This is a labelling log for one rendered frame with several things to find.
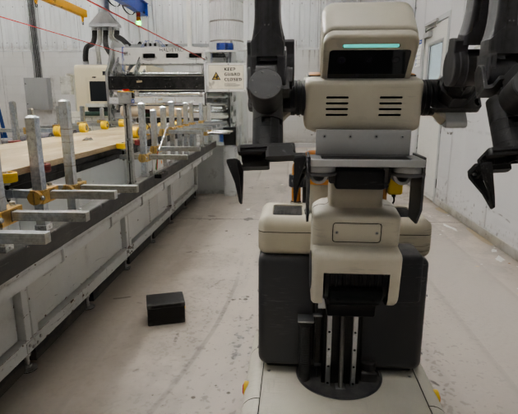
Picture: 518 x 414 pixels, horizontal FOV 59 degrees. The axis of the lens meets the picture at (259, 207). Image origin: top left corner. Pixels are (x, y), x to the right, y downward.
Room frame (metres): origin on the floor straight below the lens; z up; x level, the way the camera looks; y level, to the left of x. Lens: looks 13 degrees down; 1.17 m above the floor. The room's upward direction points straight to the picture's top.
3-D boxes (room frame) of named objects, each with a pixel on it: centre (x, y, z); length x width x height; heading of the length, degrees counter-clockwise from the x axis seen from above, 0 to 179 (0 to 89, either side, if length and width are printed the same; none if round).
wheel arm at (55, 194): (1.68, 0.75, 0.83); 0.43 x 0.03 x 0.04; 87
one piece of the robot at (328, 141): (1.08, -0.24, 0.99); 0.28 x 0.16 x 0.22; 86
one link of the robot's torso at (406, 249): (1.20, -0.31, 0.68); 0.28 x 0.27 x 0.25; 86
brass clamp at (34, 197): (1.66, 0.80, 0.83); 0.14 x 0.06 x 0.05; 177
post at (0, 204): (1.39, 0.81, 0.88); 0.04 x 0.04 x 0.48; 87
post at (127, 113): (2.63, 0.74, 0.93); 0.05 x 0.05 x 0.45; 87
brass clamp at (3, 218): (1.42, 0.81, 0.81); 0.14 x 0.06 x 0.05; 177
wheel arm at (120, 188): (1.93, 0.73, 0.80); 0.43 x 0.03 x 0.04; 87
